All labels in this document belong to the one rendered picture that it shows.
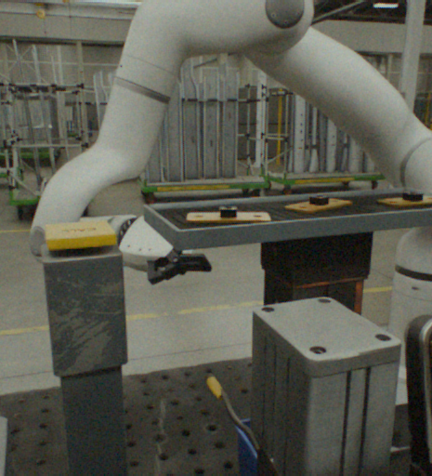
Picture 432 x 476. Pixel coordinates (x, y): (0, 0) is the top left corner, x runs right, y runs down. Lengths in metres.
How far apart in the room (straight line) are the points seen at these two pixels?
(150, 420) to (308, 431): 0.65
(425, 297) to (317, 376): 0.60
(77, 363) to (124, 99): 0.43
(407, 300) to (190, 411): 0.46
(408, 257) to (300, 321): 0.55
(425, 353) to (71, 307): 0.30
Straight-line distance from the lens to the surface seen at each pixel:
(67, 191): 0.74
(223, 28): 0.74
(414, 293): 0.92
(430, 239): 0.87
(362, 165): 8.68
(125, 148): 0.76
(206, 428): 0.95
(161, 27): 0.76
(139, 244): 0.72
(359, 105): 0.80
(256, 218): 0.48
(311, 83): 0.81
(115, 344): 0.47
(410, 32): 7.60
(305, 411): 0.35
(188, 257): 0.66
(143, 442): 0.93
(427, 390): 0.42
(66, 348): 0.47
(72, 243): 0.44
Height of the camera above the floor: 1.26
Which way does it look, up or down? 15 degrees down
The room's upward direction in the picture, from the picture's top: straight up
